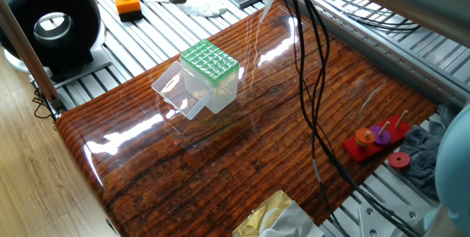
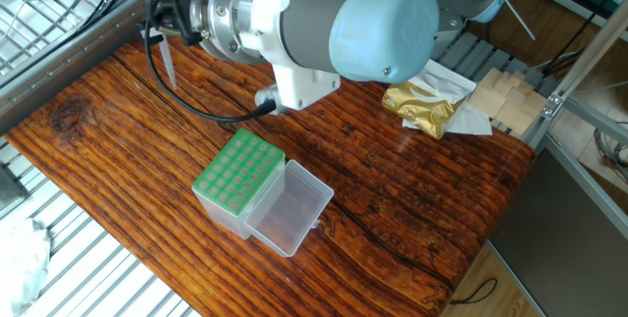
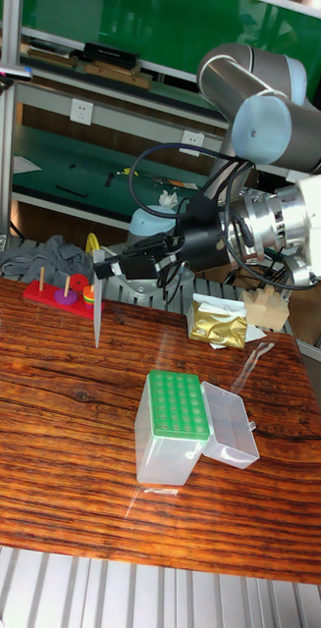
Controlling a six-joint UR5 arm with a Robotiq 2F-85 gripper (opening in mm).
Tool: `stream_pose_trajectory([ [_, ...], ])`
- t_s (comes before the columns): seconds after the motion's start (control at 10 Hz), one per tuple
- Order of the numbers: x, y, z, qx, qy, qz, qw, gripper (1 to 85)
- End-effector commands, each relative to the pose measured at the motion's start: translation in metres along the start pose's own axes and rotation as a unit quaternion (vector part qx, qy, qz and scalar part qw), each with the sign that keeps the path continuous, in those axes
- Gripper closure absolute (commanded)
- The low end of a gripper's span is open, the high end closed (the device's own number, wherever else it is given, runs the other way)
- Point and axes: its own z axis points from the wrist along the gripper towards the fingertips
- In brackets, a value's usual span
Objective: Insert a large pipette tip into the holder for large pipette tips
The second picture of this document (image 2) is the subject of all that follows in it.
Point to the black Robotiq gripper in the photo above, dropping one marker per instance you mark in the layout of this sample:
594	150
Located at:
169	0

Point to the clear large pipette tip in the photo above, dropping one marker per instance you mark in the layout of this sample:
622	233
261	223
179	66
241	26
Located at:
168	62

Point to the pipette tip box green rack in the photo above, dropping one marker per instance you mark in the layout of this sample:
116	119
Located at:
235	170

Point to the clear hinged box lid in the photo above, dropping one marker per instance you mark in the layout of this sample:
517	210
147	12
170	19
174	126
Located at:
289	209

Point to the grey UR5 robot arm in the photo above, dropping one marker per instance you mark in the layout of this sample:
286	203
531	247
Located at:
373	27

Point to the crumpled white plastic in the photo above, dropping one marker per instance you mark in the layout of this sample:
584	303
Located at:
24	263

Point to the gold foil packet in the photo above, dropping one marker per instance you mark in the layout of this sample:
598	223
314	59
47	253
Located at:
417	108

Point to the white tissue paper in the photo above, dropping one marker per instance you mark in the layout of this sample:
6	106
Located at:
441	81

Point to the wooden block puzzle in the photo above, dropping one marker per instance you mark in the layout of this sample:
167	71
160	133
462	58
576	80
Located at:
510	106

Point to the grey flat panel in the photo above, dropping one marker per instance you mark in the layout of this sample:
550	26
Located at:
554	238

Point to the aluminium frame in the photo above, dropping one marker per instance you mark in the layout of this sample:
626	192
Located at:
584	52

